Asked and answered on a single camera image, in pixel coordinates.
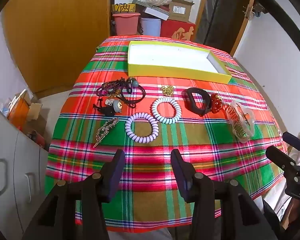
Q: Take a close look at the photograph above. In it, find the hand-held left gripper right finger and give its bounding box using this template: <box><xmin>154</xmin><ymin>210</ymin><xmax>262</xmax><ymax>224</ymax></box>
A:
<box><xmin>170</xmin><ymin>149</ymin><xmax>278</xmax><ymax>240</ymax></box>

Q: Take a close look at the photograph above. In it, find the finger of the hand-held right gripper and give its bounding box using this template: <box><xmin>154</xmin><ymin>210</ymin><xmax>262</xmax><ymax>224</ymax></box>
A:
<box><xmin>266</xmin><ymin>145</ymin><xmax>300</xmax><ymax>178</ymax></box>
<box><xmin>282</xmin><ymin>131</ymin><xmax>300</xmax><ymax>153</ymax></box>

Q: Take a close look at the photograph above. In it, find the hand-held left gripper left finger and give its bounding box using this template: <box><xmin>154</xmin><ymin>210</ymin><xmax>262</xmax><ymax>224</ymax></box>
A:
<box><xmin>22</xmin><ymin>149</ymin><xmax>126</xmax><ymax>240</ymax></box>

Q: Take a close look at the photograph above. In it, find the clear claw hair clip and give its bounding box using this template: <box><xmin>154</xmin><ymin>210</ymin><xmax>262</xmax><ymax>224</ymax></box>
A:
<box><xmin>225</xmin><ymin>100</ymin><xmax>256</xmax><ymax>143</ymax></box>

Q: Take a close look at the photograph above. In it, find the black wristband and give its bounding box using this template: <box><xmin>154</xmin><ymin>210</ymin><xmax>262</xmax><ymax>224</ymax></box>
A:
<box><xmin>184</xmin><ymin>87</ymin><xmax>212</xmax><ymax>117</ymax></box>

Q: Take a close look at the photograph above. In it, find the red beaded bracelet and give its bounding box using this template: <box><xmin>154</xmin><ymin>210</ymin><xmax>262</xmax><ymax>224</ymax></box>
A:
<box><xmin>210</xmin><ymin>93</ymin><xmax>225</xmax><ymax>114</ymax></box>

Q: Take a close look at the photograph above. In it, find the dark purple beaded necklace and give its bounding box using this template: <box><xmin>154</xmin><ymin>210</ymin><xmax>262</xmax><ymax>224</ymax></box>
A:
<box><xmin>96</xmin><ymin>79</ymin><xmax>127</xmax><ymax>97</ymax></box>

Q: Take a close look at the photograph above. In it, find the yellow cardboard box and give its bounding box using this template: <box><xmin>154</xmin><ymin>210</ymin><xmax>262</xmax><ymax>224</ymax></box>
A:
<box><xmin>127</xmin><ymin>41</ymin><xmax>232</xmax><ymax>84</ymax></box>

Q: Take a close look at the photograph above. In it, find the plaid tablecloth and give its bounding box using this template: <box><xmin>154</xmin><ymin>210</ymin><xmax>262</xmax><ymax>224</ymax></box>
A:
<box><xmin>44</xmin><ymin>35</ymin><xmax>288</xmax><ymax>232</ymax></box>

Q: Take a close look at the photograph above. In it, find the rhinestone hair clip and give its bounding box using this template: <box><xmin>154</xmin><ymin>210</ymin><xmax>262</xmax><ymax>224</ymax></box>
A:
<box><xmin>93</xmin><ymin>117</ymin><xmax>120</xmax><ymax>148</ymax></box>

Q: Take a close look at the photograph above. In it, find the grey cabinet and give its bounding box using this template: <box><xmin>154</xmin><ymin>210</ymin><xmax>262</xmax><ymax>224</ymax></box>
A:
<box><xmin>0</xmin><ymin>97</ymin><xmax>49</xmax><ymax>240</ymax></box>

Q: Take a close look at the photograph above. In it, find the orange box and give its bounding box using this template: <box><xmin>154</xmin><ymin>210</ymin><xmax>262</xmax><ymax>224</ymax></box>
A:
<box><xmin>7</xmin><ymin>90</ymin><xmax>30</xmax><ymax>130</ymax></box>

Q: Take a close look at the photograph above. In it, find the dark door panel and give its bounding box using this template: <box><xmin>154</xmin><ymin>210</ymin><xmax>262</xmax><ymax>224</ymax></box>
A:
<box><xmin>195</xmin><ymin>0</ymin><xmax>250</xmax><ymax>53</ymax></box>

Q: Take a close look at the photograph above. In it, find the red gift box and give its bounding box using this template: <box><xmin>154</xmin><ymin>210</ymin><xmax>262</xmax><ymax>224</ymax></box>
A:
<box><xmin>160</xmin><ymin>19</ymin><xmax>196</xmax><ymax>40</ymax></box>

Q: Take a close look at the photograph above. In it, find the pink plastic bin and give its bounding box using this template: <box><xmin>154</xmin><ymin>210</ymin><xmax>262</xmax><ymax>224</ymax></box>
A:
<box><xmin>112</xmin><ymin>12</ymin><xmax>141</xmax><ymax>36</ymax></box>

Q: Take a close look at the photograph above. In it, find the pale blue bucket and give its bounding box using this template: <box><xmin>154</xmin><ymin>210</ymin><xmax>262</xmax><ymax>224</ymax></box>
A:
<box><xmin>140</xmin><ymin>17</ymin><xmax>162</xmax><ymax>37</ymax></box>

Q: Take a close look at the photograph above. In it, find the wooden door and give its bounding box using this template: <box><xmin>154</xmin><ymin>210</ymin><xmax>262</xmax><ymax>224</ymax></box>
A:
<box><xmin>2</xmin><ymin>0</ymin><xmax>112</xmax><ymax>93</ymax></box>

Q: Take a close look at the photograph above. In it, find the white striped box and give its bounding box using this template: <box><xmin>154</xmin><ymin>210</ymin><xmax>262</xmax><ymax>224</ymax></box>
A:
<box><xmin>142</xmin><ymin>6</ymin><xmax>170</xmax><ymax>21</ymax></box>

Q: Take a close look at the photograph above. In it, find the brown cardboard box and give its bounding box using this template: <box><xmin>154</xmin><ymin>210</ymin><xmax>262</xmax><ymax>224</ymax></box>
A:
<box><xmin>168</xmin><ymin>0</ymin><xmax>195</xmax><ymax>23</ymax></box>

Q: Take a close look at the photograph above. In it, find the purple spiral hair tie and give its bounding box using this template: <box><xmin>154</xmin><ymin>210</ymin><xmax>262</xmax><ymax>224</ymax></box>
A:
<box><xmin>125</xmin><ymin>113</ymin><xmax>160</xmax><ymax>144</ymax></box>

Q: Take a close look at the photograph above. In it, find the black hair tie cartoon charm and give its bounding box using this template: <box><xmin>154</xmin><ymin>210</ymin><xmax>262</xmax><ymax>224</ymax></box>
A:
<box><xmin>93</xmin><ymin>97</ymin><xmax>123</xmax><ymax>117</ymax></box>

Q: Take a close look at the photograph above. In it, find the white spiral hair tie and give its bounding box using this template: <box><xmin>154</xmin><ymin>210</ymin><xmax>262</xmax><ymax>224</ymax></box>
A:
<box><xmin>151</xmin><ymin>97</ymin><xmax>182</xmax><ymax>125</ymax></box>

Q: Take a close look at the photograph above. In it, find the gold chain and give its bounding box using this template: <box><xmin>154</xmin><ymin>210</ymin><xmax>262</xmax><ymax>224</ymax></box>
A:
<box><xmin>160</xmin><ymin>85</ymin><xmax>176</xmax><ymax>97</ymax></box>

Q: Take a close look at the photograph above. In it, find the black hair tie grey ball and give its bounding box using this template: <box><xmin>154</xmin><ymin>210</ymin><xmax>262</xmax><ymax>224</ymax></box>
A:
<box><xmin>120</xmin><ymin>77</ymin><xmax>146</xmax><ymax>109</ymax></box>

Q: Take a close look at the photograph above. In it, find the wooden door frame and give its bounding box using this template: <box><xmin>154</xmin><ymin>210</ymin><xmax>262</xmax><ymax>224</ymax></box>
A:
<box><xmin>229</xmin><ymin>0</ymin><xmax>255</xmax><ymax>57</ymax></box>

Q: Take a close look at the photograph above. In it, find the black hose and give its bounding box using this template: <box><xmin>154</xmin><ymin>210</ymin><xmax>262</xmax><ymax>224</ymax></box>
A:
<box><xmin>230</xmin><ymin>0</ymin><xmax>300</xmax><ymax>68</ymax></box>

